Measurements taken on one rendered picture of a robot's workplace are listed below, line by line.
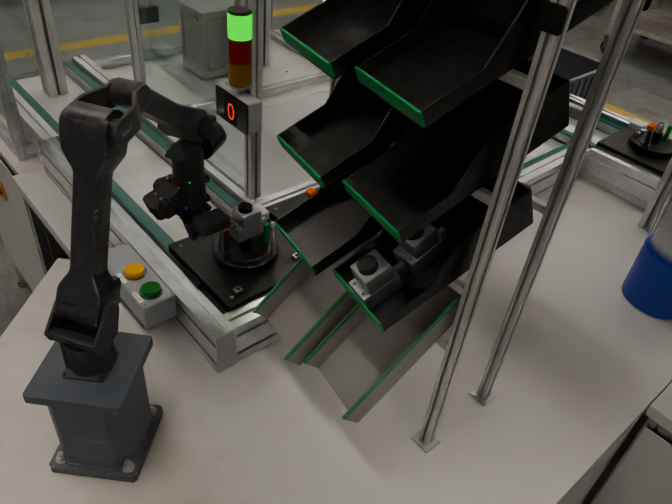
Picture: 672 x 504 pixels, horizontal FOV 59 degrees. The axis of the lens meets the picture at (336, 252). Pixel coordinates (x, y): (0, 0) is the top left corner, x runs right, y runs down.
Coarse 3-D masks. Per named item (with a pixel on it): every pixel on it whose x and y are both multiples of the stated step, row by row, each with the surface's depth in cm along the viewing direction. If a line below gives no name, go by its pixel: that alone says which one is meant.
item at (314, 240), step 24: (336, 192) 103; (288, 216) 101; (312, 216) 101; (336, 216) 100; (360, 216) 98; (288, 240) 97; (312, 240) 98; (336, 240) 96; (360, 240) 94; (312, 264) 92
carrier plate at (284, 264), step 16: (208, 240) 133; (176, 256) 129; (192, 256) 128; (208, 256) 128; (288, 256) 131; (192, 272) 125; (208, 272) 124; (224, 272) 125; (272, 272) 126; (208, 288) 122; (224, 288) 121; (256, 288) 122; (272, 288) 123; (224, 304) 118; (240, 304) 119
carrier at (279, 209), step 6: (288, 198) 148; (294, 198) 148; (300, 198) 149; (306, 198) 149; (276, 204) 146; (282, 204) 146; (288, 204) 146; (294, 204) 146; (270, 210) 144; (276, 210) 144; (282, 210) 144; (288, 210) 144; (270, 216) 144; (276, 216) 142
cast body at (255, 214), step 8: (232, 208) 123; (240, 208) 122; (248, 208) 122; (256, 208) 124; (232, 216) 124; (240, 216) 122; (248, 216) 122; (256, 216) 123; (264, 216) 129; (240, 224) 123; (248, 224) 123; (256, 224) 125; (232, 232) 124; (240, 232) 122; (248, 232) 124; (256, 232) 126; (240, 240) 124
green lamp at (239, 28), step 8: (232, 16) 118; (240, 16) 118; (248, 16) 119; (232, 24) 119; (240, 24) 119; (248, 24) 120; (232, 32) 120; (240, 32) 120; (248, 32) 121; (240, 40) 121; (248, 40) 122
